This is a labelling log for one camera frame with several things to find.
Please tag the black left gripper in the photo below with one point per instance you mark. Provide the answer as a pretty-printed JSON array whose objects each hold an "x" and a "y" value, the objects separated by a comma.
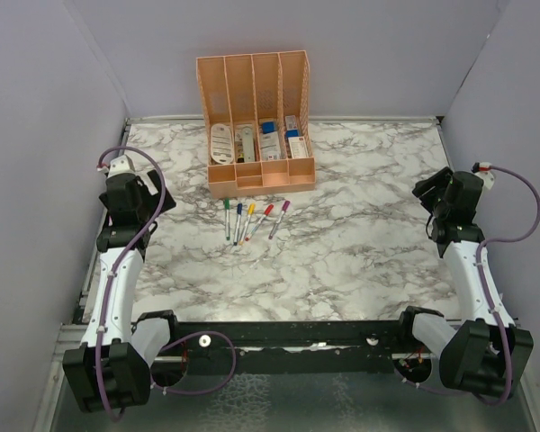
[{"x": 154, "y": 179}]

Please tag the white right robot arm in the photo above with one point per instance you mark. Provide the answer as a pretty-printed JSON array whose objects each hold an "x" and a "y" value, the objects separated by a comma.
[{"x": 488, "y": 353}]

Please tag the blue white pen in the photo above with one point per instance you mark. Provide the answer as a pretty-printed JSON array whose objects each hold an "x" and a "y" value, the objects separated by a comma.
[{"x": 237, "y": 230}]

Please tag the white box blue lid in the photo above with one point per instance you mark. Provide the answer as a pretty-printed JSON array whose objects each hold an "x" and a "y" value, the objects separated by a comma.
[{"x": 270, "y": 149}]

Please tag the peach plastic desk organizer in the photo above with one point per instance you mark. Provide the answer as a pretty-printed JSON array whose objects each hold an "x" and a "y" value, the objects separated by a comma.
[{"x": 244, "y": 90}]

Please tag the red white pen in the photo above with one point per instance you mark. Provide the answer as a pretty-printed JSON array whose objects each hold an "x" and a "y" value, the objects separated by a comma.
[{"x": 259, "y": 222}]

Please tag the grey metal flat tool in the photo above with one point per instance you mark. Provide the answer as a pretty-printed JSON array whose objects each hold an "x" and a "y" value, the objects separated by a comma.
[{"x": 248, "y": 144}]

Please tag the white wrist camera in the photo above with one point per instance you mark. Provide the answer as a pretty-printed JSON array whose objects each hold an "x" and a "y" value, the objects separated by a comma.
[
  {"x": 485, "y": 173},
  {"x": 120, "y": 168}
]

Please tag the white oval packaged item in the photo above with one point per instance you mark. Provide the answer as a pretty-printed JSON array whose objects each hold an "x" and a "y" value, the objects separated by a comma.
[{"x": 221, "y": 145}]

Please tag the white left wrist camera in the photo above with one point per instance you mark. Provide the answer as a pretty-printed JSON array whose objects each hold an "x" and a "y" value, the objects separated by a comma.
[{"x": 120, "y": 168}]

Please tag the black metal base frame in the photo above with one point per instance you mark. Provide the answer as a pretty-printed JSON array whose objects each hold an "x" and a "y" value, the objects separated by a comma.
[{"x": 286, "y": 347}]

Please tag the green white pen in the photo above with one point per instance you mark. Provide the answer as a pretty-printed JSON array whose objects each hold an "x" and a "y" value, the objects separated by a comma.
[{"x": 227, "y": 223}]

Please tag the magenta white pen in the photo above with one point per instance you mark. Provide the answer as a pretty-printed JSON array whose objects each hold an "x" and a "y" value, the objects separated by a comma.
[{"x": 276, "y": 225}]

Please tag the red pen cap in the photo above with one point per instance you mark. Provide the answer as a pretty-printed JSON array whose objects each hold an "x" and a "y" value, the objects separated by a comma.
[{"x": 268, "y": 209}]

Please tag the yellow white pen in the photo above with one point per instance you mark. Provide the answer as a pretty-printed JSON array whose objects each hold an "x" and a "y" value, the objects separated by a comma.
[{"x": 244, "y": 231}]

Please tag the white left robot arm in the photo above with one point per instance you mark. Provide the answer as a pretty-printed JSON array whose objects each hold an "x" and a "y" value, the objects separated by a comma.
[{"x": 111, "y": 368}]

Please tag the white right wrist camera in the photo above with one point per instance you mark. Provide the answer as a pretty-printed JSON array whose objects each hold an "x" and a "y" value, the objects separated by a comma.
[{"x": 485, "y": 173}]

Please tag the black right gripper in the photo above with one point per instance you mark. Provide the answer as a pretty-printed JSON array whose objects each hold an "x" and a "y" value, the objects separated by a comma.
[{"x": 427, "y": 190}]

